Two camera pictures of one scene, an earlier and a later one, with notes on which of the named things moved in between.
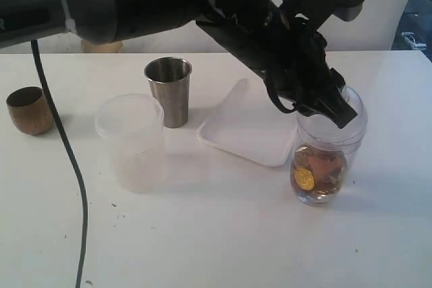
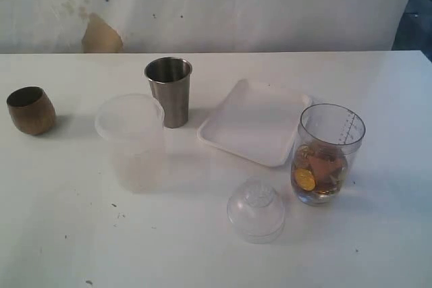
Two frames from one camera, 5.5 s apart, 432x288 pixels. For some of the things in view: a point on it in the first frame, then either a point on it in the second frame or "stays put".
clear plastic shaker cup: (320, 163) stays put
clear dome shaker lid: (320, 129) -> (256, 210)
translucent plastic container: (134, 124) stays put
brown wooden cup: (30, 110) stays put
